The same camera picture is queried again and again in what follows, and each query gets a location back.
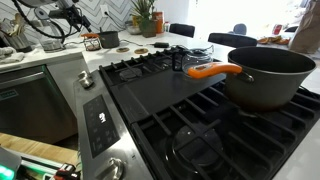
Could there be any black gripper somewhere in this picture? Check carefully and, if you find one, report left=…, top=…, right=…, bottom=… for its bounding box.
left=61, top=5, right=93, bottom=34

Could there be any small gray pot orange handle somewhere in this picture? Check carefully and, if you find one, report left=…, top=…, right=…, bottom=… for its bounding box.
left=80, top=30, right=121, bottom=50

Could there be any stainless gas stove range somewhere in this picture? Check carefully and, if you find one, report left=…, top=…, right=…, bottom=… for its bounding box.
left=73, top=44, right=320, bottom=180

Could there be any wooden table top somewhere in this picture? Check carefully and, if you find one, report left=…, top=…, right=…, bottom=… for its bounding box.
left=0, top=132, right=80, bottom=168

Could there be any glass electric kettle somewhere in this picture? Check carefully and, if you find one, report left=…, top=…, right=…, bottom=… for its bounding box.
left=34, top=7, right=66, bottom=54

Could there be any metal mixing bowl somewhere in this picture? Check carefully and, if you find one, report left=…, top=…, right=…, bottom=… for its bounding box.
left=124, top=20, right=143, bottom=36

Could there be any utensil holder with utensils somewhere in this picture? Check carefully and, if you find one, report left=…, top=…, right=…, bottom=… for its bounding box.
left=0, top=13, right=33, bottom=54

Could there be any potted green plant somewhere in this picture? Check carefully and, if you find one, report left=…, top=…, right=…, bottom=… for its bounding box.
left=130, top=0, right=158, bottom=39

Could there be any white checked dish towel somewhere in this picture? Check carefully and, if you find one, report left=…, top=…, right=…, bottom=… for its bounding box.
left=0, top=46, right=26, bottom=65

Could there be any amber oil bottle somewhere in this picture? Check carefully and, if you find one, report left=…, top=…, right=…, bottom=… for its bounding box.
left=153, top=11, right=165, bottom=34

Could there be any black power adapter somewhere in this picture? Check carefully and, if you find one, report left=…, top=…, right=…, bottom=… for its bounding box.
left=153, top=41, right=170, bottom=49

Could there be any stainless dishwasher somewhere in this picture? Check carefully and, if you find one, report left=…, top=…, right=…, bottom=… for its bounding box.
left=0, top=64, right=78, bottom=145

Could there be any brown paper bag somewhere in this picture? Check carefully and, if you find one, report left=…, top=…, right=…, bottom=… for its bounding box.
left=288, top=0, right=320, bottom=55

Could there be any copper wire basket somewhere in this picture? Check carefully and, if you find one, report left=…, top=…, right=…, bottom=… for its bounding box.
left=83, top=35, right=102, bottom=52

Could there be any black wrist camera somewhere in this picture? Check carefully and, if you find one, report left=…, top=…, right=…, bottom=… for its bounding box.
left=48, top=8, right=68, bottom=20

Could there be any white wall outlet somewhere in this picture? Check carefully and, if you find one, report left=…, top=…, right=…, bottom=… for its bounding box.
left=99, top=3, right=111, bottom=18

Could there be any thin black power cable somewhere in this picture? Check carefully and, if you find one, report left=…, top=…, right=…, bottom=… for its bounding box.
left=119, top=38, right=156, bottom=47

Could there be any large gray pot orange handle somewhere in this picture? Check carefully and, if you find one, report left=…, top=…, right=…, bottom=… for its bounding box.
left=187, top=46, right=318, bottom=113

